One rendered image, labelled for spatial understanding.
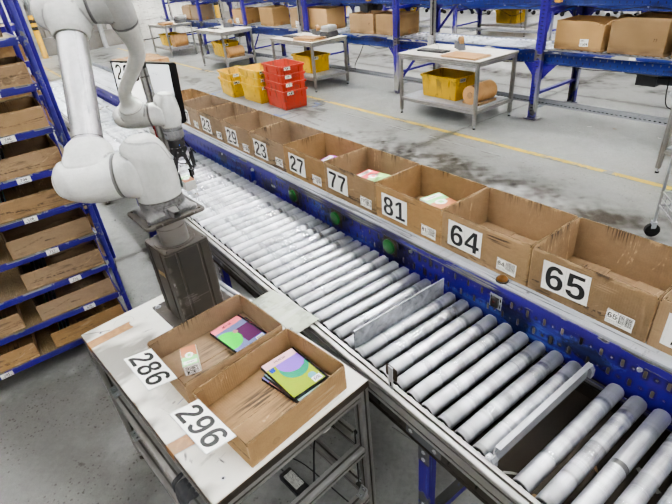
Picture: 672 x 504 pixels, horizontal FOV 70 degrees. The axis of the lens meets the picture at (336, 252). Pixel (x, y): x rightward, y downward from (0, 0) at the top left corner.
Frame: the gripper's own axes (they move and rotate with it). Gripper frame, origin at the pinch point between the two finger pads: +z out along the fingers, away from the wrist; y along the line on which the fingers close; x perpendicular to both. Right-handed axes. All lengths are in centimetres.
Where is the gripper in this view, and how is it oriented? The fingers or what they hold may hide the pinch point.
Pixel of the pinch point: (186, 178)
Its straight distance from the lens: 250.0
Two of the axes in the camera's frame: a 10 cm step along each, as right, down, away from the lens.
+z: 0.9, 8.5, 5.2
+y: -7.9, 3.8, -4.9
